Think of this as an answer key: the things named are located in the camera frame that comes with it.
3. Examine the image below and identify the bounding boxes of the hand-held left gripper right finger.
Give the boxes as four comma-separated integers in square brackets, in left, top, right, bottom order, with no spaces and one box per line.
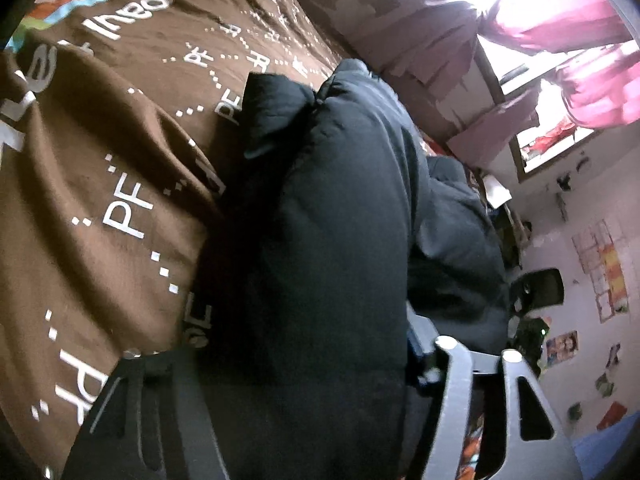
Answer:
[400,307,585,480]

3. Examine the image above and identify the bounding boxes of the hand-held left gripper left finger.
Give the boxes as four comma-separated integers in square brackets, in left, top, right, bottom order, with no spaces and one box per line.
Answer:
[62,336,221,480]

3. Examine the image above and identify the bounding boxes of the dark navy puffer jacket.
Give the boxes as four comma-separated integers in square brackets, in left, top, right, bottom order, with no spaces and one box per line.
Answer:
[192,58,511,480]

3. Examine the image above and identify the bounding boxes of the black chair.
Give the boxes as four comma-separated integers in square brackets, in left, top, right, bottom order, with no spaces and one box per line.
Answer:
[507,267,566,318]

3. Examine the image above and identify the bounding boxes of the blue cloth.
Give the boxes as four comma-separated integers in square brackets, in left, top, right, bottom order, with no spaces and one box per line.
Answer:
[570,427,633,480]

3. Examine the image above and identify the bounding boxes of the cluttered desk pile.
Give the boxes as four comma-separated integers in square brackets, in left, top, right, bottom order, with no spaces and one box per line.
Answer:
[470,167,535,273]

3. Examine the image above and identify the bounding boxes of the printed cartoon blanket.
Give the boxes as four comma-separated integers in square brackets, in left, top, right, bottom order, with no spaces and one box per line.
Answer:
[0,0,361,480]

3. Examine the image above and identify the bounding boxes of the window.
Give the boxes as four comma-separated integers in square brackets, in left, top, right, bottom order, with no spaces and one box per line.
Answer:
[435,0,640,183]

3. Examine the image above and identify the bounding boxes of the pink curtain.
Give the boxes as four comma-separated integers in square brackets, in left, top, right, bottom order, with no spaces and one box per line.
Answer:
[425,0,640,131]

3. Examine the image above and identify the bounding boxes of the photo wall poster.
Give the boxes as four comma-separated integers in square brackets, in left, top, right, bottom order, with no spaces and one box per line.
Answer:
[545,330,580,368]

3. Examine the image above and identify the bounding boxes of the red wall sticker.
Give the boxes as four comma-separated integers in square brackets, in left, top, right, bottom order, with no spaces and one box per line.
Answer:
[596,401,629,432]

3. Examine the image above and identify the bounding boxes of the colourful grid wall poster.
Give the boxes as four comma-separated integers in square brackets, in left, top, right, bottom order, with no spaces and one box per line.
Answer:
[571,217,632,325]

